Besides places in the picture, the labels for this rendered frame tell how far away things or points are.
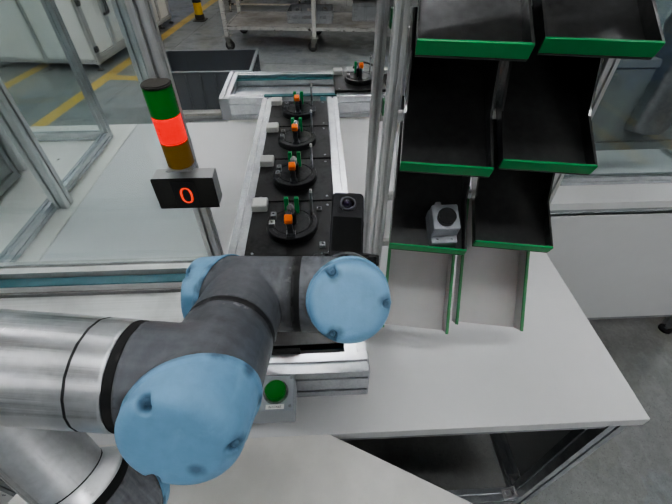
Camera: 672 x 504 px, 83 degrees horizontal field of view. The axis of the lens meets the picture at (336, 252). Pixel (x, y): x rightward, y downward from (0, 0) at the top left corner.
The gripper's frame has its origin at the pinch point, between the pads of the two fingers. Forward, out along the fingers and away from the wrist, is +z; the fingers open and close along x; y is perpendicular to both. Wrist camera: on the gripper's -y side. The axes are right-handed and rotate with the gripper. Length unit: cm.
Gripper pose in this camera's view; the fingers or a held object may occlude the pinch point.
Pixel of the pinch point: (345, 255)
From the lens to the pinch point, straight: 67.7
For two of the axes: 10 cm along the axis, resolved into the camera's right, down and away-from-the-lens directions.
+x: 10.0, 0.2, -0.1
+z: 0.1, -0.5, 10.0
